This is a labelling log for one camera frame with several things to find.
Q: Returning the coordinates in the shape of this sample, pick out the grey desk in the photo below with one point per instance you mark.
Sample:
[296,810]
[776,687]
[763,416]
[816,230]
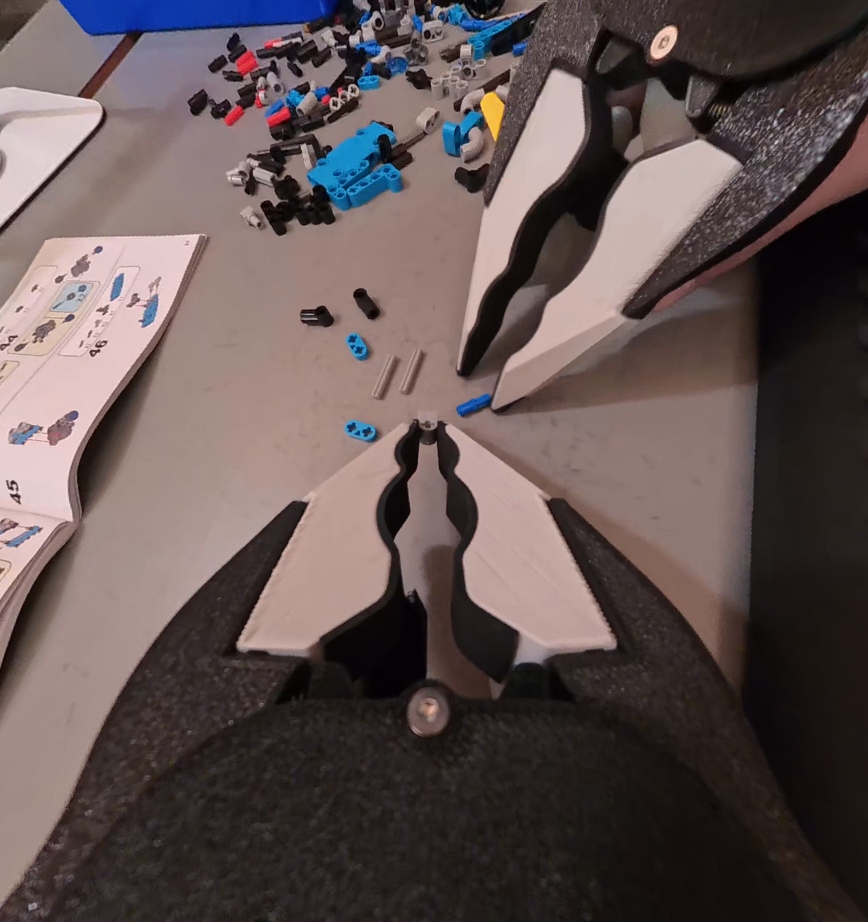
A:
[225,432]

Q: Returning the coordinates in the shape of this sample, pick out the blue pin piece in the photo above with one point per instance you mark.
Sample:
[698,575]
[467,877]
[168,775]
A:
[473,405]

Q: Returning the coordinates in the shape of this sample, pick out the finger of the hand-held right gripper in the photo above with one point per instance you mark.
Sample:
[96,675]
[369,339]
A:
[657,230]
[542,166]

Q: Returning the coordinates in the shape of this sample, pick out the grey connector piece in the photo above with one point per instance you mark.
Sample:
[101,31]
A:
[427,425]

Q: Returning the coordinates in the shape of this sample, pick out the white folding stand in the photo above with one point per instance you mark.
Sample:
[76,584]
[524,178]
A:
[38,144]

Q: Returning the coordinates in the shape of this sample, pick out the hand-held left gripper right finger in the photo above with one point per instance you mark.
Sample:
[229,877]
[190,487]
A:
[535,569]

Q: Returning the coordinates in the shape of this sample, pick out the open instruction booklet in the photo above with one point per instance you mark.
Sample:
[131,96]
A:
[81,346]

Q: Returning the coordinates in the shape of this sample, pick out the person's right hand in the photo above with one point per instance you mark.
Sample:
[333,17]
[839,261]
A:
[823,194]

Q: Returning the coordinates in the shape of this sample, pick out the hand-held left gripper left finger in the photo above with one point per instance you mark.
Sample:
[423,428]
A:
[319,562]

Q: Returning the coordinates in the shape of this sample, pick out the blue storage bin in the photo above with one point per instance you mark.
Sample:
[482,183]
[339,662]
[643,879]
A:
[189,14]

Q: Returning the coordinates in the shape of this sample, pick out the black connector piece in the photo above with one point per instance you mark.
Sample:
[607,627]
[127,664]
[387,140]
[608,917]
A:
[317,317]
[366,303]

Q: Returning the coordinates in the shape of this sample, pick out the blue two-hole beam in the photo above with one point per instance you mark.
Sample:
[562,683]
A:
[358,346]
[360,430]

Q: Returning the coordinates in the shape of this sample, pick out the pile of small building pieces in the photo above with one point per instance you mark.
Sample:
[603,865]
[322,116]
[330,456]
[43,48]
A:
[347,173]

